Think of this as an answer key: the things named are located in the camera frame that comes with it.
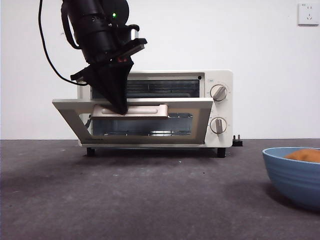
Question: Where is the white Toshiba toaster oven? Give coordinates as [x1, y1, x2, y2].
[76, 69, 234, 158]

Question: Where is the oven knob with upright pointer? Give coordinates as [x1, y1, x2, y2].
[209, 117, 228, 136]

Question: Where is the oven door with beige handle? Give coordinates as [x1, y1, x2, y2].
[51, 97, 214, 146]

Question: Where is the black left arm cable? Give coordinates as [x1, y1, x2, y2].
[37, 0, 89, 87]

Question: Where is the white wall socket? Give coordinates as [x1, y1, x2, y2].
[297, 2, 320, 27]

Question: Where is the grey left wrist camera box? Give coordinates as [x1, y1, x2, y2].
[122, 24, 141, 42]

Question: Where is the black power plug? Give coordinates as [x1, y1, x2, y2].
[232, 134, 244, 147]

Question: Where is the oven knob with slanted pointer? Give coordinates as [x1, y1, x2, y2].
[209, 84, 228, 102]

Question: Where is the blue ribbed bowl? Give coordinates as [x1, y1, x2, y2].
[262, 146, 320, 211]

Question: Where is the brown potato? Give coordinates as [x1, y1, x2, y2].
[283, 148, 320, 164]

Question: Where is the metal wire oven rack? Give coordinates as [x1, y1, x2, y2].
[102, 129, 194, 137]

